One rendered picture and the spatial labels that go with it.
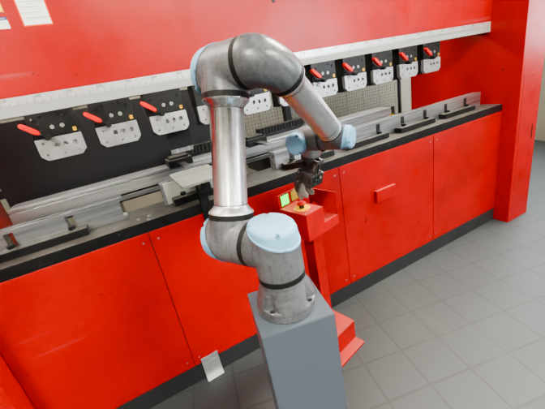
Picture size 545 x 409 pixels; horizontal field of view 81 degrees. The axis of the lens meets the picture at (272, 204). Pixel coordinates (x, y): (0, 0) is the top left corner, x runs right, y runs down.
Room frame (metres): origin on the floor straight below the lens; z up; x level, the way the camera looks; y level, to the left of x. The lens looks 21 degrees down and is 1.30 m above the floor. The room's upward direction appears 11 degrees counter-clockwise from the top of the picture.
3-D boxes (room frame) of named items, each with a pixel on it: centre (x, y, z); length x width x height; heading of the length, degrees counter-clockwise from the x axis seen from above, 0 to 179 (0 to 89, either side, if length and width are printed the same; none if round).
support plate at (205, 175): (1.29, 0.28, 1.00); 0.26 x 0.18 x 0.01; 24
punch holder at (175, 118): (1.42, 0.37, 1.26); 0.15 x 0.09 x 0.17; 114
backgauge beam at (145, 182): (1.87, 0.10, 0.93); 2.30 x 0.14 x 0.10; 114
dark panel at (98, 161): (1.80, 0.77, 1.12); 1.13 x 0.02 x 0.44; 114
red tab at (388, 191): (1.70, -0.65, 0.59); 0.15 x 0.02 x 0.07; 114
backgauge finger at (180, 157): (1.58, 0.40, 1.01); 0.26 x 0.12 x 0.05; 24
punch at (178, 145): (1.43, 0.35, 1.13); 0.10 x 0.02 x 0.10; 114
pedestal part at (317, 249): (1.29, -0.15, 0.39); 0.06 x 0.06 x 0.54; 38
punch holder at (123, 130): (1.34, 0.55, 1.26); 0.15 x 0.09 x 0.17; 114
